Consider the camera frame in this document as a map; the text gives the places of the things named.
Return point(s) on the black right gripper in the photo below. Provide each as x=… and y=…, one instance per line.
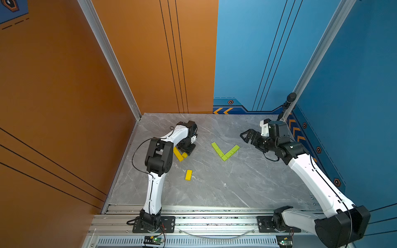
x=255, y=141

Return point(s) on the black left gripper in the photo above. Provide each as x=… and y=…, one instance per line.
x=189, y=151

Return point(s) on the lime green long block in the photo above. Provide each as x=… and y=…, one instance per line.
x=229, y=154
x=235, y=148
x=220, y=153
x=215, y=146

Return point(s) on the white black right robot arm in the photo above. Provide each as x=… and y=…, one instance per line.
x=340, y=222

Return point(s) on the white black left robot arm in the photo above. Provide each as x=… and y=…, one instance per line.
x=158, y=162

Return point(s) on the black microphone stand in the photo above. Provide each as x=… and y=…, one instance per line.
x=289, y=100

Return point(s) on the green circuit board left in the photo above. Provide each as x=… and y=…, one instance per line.
x=153, y=240

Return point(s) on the green circuit board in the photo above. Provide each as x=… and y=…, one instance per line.
x=285, y=241
x=153, y=240

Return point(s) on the green circuit board right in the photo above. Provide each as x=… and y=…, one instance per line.
x=285, y=241

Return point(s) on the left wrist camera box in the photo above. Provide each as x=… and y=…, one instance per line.
x=193, y=138

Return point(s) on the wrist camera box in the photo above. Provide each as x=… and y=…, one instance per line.
x=193, y=138
x=273, y=129

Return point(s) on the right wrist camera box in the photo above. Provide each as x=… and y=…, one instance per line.
x=273, y=129

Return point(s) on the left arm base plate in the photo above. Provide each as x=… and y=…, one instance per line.
x=157, y=225

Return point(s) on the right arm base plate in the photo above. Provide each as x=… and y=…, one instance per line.
x=271, y=224

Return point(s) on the aluminium front rail frame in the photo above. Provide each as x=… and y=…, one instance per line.
x=195, y=227

